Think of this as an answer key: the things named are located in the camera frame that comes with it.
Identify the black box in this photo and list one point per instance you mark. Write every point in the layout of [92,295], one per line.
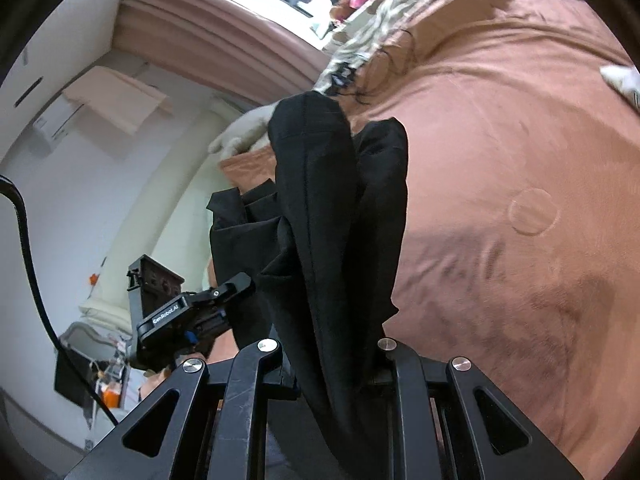
[72,375]

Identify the orange bed blanket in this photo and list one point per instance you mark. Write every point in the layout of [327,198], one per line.
[500,160]

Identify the black printed t-shirt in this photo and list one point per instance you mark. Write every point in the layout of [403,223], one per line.
[320,210]

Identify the pink curtain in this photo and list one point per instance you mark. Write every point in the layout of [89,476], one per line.
[200,25]

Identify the white patterned cloth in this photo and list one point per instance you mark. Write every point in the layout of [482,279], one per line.
[622,80]

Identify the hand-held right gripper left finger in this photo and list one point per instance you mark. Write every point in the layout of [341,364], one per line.
[250,385]

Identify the beige patterned blanket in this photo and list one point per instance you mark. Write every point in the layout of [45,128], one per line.
[380,25]

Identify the beige plush toy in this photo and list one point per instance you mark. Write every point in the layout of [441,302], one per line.
[240,130]

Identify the white wall air conditioner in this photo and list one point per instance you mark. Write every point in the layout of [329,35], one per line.
[55,120]

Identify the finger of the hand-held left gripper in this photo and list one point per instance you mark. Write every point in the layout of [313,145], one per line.
[230,290]
[215,325]

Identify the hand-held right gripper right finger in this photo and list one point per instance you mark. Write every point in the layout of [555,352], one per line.
[405,385]

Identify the orange object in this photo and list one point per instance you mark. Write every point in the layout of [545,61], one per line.
[111,392]

